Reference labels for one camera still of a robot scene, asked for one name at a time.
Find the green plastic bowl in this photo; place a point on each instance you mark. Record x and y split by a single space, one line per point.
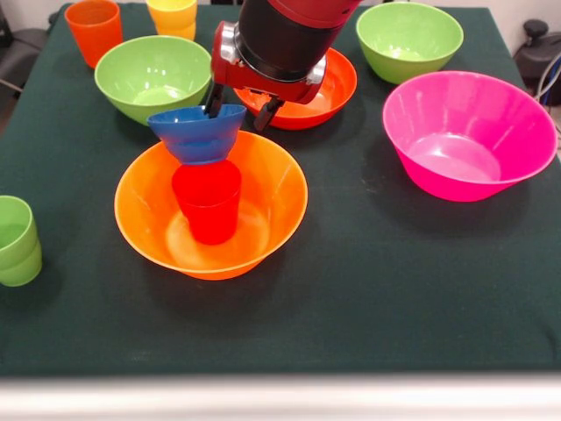
131 66
407 35

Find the orange-red plastic cup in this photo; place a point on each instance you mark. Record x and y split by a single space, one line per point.
94 35

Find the large pink plastic bowl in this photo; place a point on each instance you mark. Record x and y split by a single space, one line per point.
464 131

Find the large orange plastic bowl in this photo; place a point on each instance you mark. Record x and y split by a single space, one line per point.
271 197

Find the red plastic cup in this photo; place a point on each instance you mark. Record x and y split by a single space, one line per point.
210 210

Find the yellow plastic cup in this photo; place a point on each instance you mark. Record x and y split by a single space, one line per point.
182 33
171 13

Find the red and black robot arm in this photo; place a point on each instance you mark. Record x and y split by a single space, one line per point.
285 35

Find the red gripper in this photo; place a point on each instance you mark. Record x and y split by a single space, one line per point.
263 85

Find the red-orange plastic bowl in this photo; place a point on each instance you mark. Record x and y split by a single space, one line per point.
337 87

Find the green plastic cup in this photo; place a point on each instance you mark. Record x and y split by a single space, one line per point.
22 274
17 228

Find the dark green table cloth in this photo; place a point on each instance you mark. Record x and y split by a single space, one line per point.
394 285

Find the small blue plastic bowl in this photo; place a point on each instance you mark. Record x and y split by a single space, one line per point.
197 140

